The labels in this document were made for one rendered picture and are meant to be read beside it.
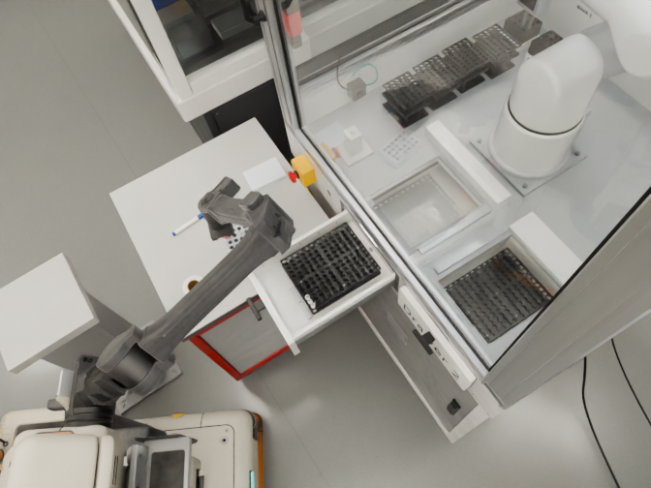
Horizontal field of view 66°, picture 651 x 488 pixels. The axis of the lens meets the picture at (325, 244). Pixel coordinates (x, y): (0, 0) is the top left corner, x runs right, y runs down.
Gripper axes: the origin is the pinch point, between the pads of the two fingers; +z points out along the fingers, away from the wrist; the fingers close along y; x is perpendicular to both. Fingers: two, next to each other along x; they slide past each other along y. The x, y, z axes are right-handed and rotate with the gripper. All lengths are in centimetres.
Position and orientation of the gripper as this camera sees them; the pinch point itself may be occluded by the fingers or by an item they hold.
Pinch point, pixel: (227, 235)
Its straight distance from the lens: 159.0
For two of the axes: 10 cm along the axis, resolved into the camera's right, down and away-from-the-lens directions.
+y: -2.8, -8.6, 4.3
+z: 0.9, 4.3, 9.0
